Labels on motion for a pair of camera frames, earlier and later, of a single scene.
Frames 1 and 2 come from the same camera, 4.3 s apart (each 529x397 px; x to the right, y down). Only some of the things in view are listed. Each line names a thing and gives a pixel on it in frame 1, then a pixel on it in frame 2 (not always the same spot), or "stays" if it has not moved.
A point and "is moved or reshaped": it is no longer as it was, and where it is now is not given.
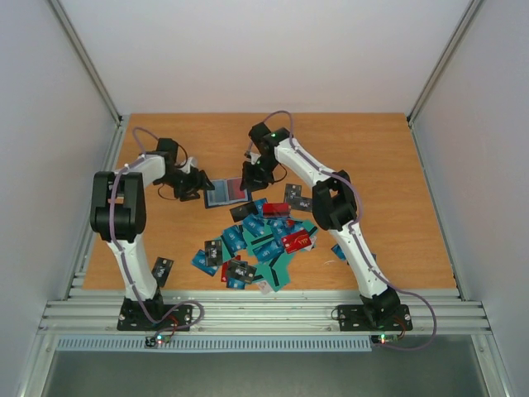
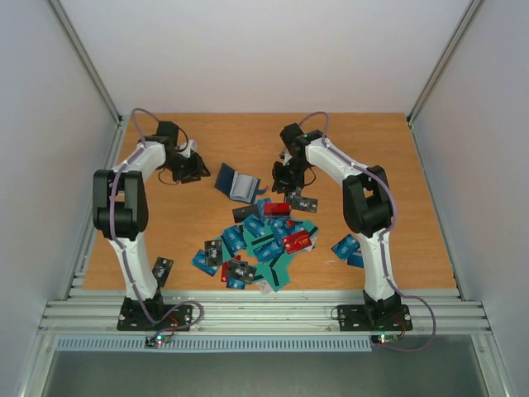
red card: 276,210 stays
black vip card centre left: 213,252 stays
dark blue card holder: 226,192 is moved or reshaped
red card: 296,241 stays
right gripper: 254,178 → 285,178
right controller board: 384,338 stays
